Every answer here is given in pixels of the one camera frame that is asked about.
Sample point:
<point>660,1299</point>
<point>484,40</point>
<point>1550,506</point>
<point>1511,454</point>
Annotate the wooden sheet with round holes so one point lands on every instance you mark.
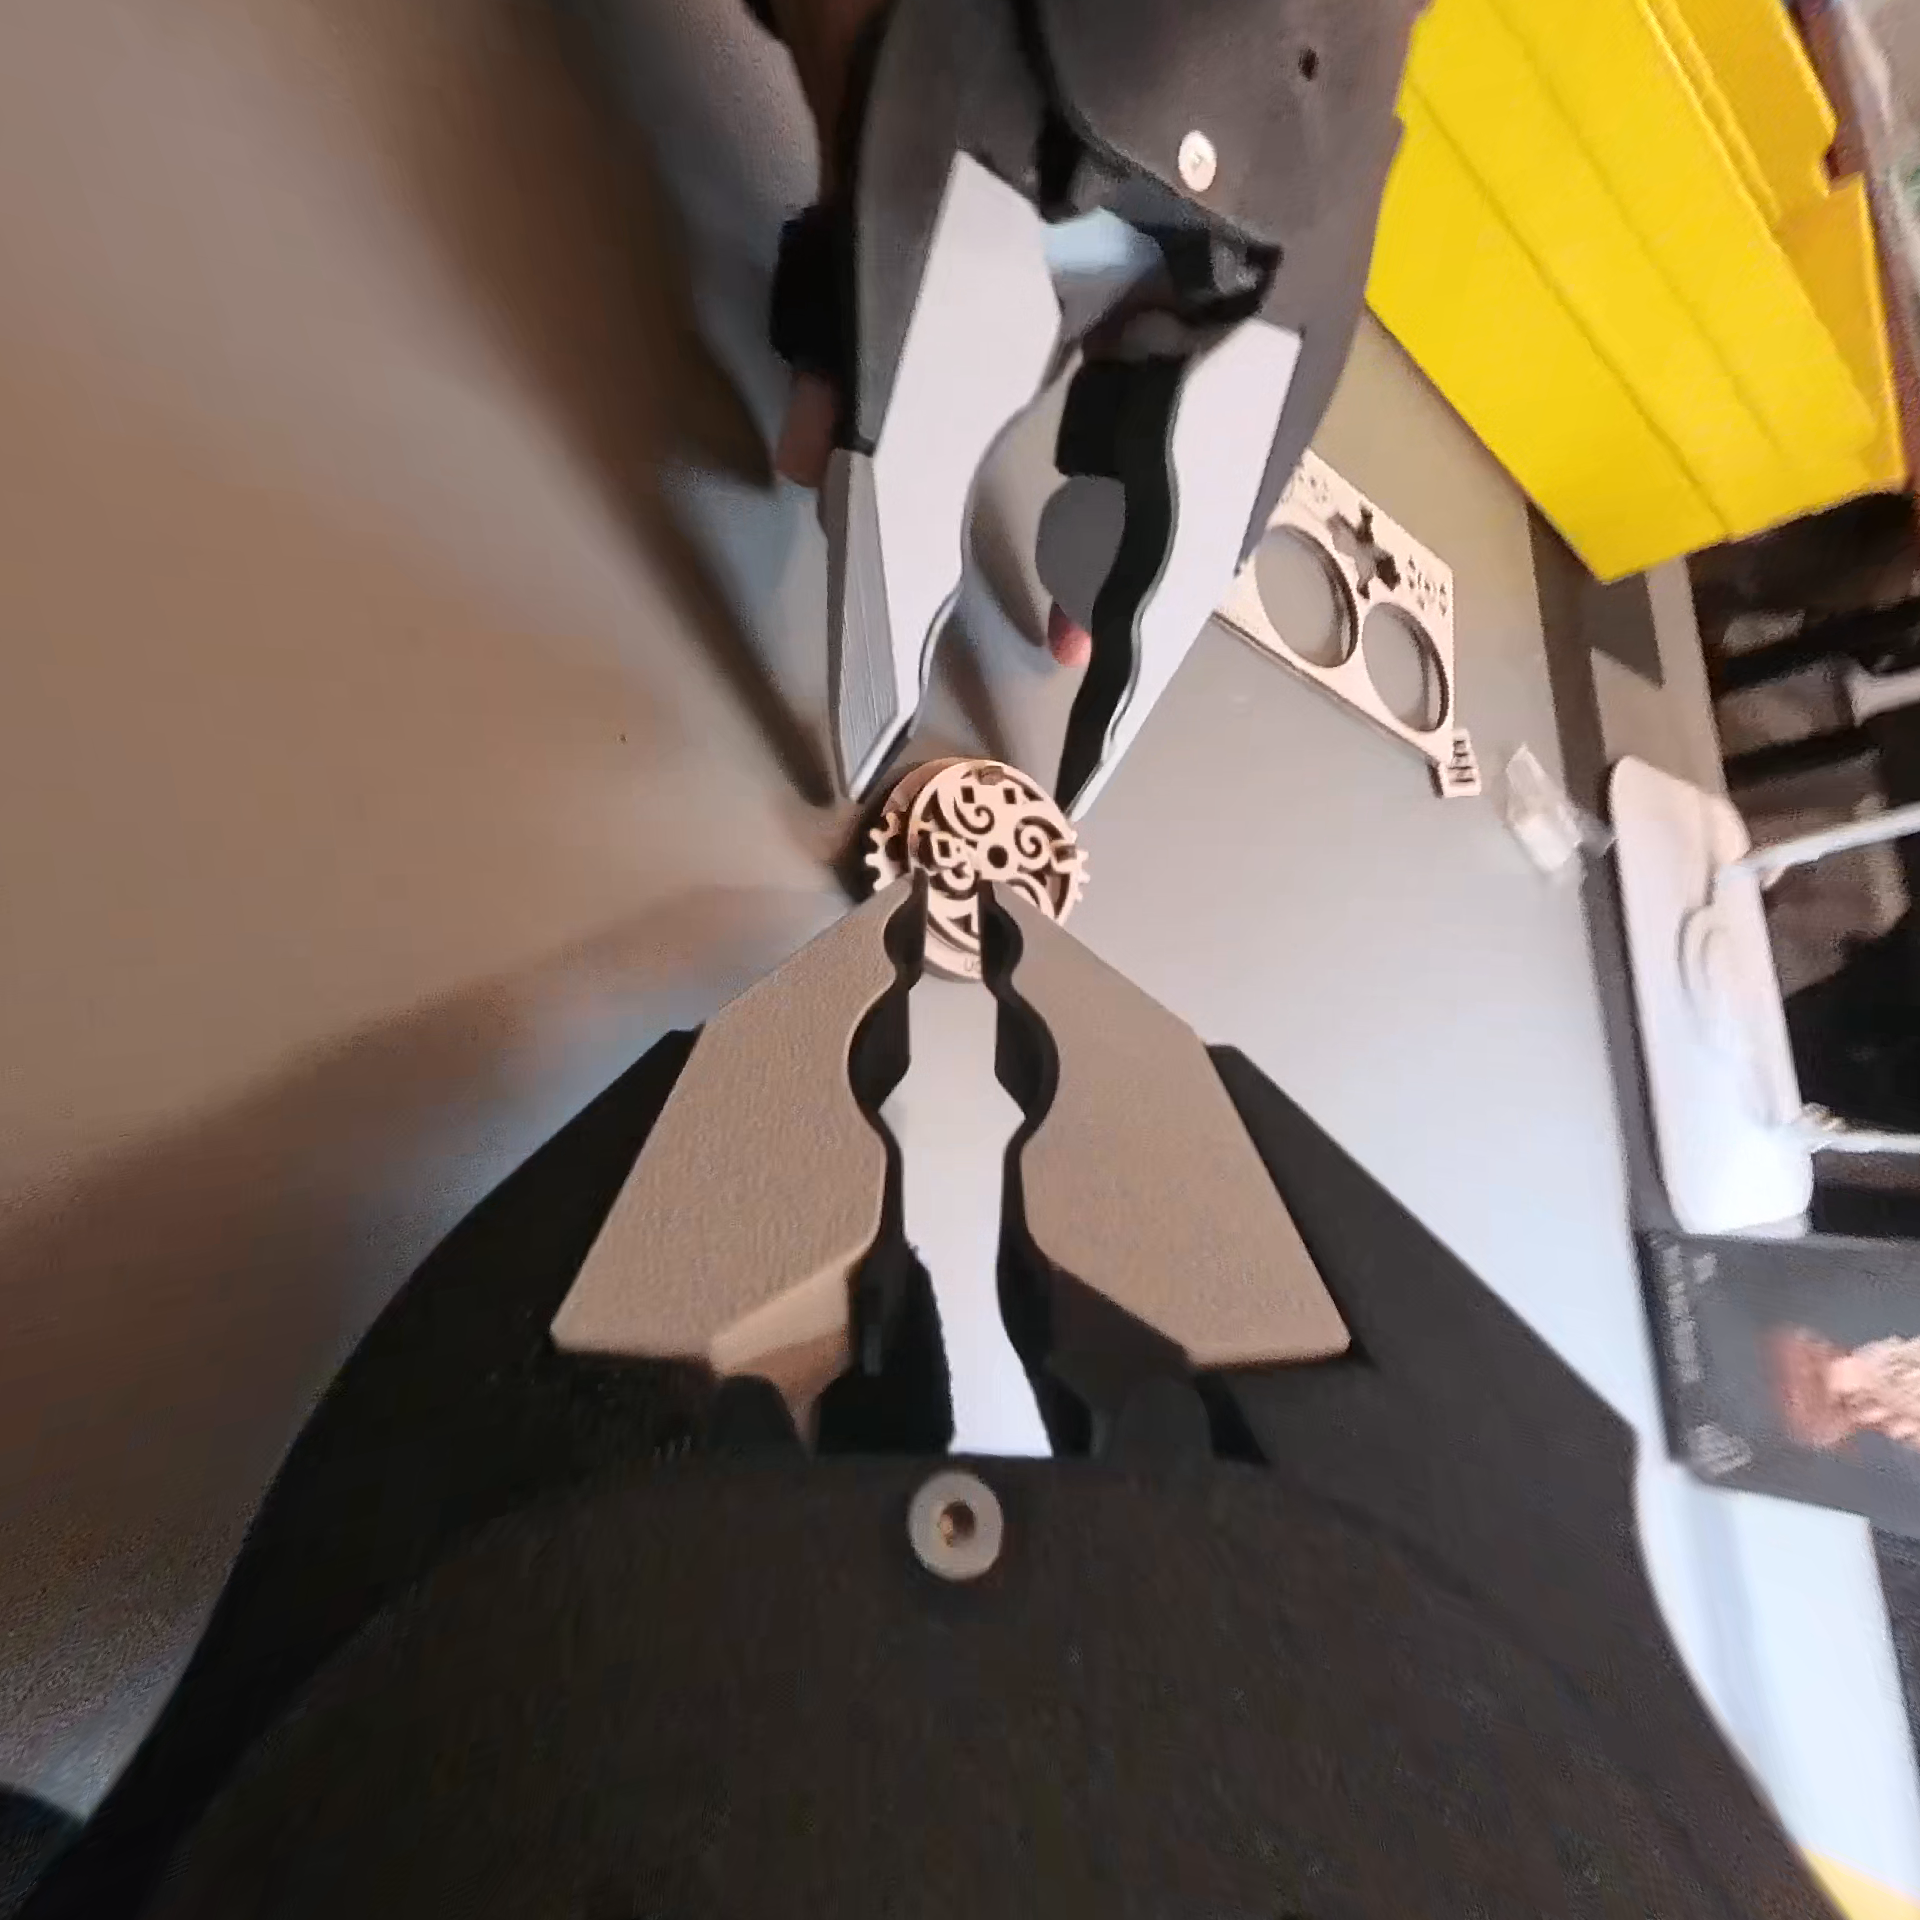
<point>1341,510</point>

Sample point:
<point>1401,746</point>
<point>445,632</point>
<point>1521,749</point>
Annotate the round wooden gear assembly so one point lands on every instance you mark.
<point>957,942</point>

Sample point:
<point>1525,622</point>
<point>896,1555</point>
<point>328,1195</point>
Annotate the person's left hand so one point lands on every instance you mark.
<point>806,428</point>

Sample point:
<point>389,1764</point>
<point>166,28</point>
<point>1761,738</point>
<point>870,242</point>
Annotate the black puzzle box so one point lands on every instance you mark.
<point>1771,1350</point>

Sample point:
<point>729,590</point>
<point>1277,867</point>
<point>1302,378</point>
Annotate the clear plastic parts bag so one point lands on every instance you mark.
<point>1540,810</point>

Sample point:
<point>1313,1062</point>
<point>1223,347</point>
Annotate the yellow plastic bin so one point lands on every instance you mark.
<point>1622,301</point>

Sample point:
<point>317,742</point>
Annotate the white stand base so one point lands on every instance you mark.
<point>1694,1051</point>

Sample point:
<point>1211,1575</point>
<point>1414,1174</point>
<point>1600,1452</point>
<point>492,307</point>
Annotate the slotted wooden grille piece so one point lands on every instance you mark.
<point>1460,768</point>

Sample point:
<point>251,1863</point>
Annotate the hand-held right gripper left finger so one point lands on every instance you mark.
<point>721,1200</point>

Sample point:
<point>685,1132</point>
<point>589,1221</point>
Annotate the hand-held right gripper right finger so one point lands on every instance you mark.
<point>1185,1200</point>

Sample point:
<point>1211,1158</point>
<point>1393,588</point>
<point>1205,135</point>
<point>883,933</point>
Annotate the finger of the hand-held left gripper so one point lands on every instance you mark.
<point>960,375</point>
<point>1215,495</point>

